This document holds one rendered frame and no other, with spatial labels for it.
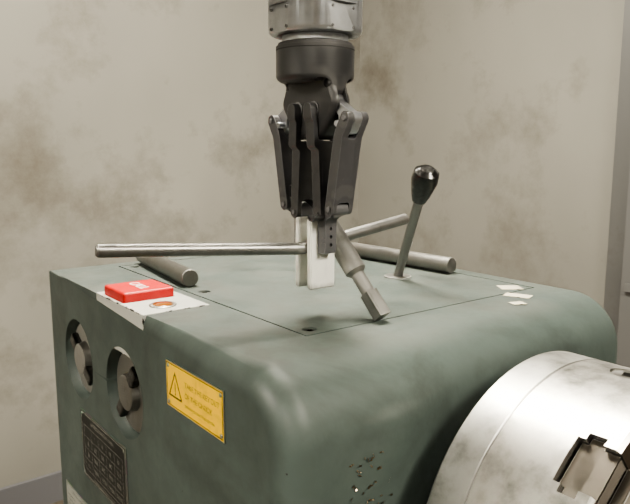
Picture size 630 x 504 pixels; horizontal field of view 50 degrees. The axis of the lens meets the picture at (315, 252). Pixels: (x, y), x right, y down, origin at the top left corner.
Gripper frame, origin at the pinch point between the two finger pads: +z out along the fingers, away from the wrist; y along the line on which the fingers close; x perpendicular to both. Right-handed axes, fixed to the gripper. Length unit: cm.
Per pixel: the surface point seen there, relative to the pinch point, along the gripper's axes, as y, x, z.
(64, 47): -214, 45, -47
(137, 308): -13.4, -13.3, 6.5
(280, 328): 1.9, -5.5, 6.5
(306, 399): 13.5, -11.2, 8.6
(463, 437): 19.0, 0.8, 13.0
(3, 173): -213, 20, 0
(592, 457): 28.6, 3.4, 11.7
